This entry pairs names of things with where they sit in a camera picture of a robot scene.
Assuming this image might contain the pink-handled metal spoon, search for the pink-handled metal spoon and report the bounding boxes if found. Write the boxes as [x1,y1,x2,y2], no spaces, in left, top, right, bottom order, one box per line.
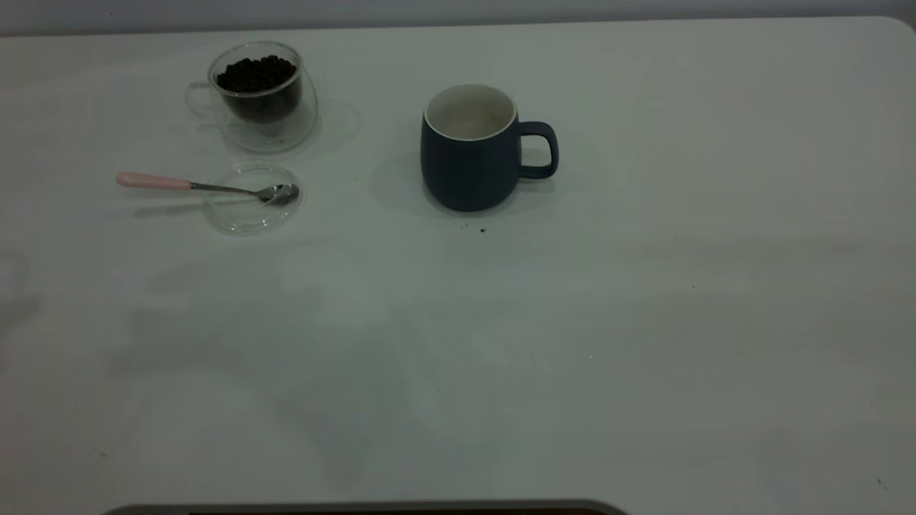
[117,172,300,207]

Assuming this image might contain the clear double-wall glass cup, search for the clear double-wall glass cup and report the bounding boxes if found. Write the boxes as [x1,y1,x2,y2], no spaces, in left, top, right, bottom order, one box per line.
[185,41,319,153]

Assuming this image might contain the dark blue ceramic mug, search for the dark blue ceramic mug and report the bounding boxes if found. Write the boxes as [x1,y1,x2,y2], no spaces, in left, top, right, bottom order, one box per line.
[420,83,560,212]

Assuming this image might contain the dark coffee beans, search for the dark coffee beans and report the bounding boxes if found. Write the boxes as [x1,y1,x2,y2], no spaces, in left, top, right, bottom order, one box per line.
[216,56,298,121]

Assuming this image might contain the clear glass saucer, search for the clear glass saucer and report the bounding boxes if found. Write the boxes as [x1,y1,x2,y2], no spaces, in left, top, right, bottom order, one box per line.
[203,160,303,235]

